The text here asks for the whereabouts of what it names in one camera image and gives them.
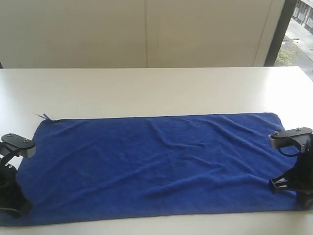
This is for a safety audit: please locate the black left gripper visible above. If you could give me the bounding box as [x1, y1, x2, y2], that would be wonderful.
[0, 157, 33, 218]

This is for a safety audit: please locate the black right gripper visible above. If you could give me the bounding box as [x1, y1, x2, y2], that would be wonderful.
[268, 146, 313, 210]

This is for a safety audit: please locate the blue microfiber towel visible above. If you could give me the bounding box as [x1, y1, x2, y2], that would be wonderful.
[0, 113, 299, 227]

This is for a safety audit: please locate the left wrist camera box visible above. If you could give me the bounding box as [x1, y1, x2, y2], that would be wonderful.
[1, 133, 36, 158]

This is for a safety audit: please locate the dark window frame post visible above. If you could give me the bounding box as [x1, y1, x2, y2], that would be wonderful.
[264, 0, 297, 67]

